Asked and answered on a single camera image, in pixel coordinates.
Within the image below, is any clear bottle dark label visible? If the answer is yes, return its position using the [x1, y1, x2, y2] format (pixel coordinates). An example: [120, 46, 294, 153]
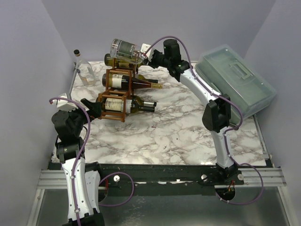
[110, 39, 146, 65]

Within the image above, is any clear wine bottle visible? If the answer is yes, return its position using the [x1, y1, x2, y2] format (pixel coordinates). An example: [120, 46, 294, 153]
[73, 49, 96, 87]

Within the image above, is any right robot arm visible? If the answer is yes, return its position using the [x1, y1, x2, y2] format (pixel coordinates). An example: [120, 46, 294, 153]
[141, 39, 238, 185]

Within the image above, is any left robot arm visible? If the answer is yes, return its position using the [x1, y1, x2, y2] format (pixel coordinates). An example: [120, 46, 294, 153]
[49, 95, 105, 226]

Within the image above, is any dark bottle gold foil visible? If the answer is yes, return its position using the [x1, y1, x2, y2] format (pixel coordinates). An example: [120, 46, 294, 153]
[108, 73, 163, 90]

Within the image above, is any brown wooden wine rack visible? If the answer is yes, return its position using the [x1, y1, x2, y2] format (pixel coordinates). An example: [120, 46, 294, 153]
[98, 58, 138, 122]

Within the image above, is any green bottle white label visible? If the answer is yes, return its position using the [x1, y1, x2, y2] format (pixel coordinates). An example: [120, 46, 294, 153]
[102, 96, 157, 114]

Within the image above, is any green bottle behind rack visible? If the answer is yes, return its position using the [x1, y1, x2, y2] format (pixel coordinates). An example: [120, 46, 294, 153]
[104, 53, 148, 82]

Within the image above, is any translucent green plastic toolbox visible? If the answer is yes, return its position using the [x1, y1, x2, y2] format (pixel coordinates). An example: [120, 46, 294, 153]
[195, 45, 277, 120]

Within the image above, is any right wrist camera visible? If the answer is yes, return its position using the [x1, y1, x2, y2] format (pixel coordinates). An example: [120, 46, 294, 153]
[140, 43, 154, 62]

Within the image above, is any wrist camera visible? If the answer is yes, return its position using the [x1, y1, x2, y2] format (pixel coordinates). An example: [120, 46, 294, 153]
[50, 99, 77, 112]
[140, 43, 154, 62]

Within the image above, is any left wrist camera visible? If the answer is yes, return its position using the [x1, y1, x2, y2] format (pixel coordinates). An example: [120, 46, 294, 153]
[50, 99, 77, 112]

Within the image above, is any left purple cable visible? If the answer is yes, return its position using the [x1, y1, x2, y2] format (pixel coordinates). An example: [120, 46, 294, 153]
[48, 97, 136, 226]

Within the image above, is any purple cable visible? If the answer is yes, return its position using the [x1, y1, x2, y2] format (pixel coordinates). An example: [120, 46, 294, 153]
[142, 35, 265, 205]
[48, 97, 136, 226]

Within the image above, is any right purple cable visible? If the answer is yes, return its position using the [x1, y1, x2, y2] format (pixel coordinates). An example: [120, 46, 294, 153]
[142, 35, 265, 205]

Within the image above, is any black front mounting rail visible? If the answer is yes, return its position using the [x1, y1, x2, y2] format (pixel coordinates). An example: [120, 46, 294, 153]
[39, 162, 244, 198]

